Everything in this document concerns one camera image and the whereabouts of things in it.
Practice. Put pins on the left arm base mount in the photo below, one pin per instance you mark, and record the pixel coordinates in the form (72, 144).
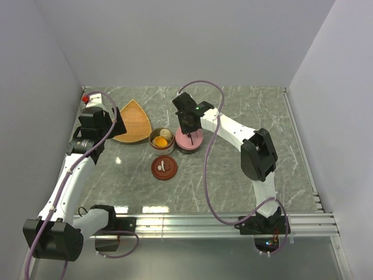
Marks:
(116, 227)

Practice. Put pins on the orange egg tart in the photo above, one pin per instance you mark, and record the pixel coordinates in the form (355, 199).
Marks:
(159, 142)

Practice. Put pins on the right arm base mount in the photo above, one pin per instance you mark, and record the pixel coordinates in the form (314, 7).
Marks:
(270, 234)

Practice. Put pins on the aluminium rail frame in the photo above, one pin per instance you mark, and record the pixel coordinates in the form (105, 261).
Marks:
(197, 246)

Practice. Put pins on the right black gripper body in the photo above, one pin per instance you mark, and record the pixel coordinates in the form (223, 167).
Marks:
(185, 126)

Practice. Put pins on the dark steel lunch tin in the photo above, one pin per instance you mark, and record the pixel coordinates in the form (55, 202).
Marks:
(187, 150)

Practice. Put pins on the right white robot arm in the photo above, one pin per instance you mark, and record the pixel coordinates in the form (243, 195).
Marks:
(258, 156)

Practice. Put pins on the woven bamboo tray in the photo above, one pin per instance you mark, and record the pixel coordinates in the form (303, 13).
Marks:
(136, 122)

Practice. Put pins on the pink round lid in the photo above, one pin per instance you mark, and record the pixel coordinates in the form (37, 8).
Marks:
(189, 140)

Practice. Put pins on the brown round lid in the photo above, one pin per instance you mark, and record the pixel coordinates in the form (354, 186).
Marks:
(164, 168)

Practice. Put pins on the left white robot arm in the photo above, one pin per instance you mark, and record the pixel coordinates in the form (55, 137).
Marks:
(54, 235)

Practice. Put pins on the white steel lunch tin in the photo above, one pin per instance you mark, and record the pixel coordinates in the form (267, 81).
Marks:
(165, 150)

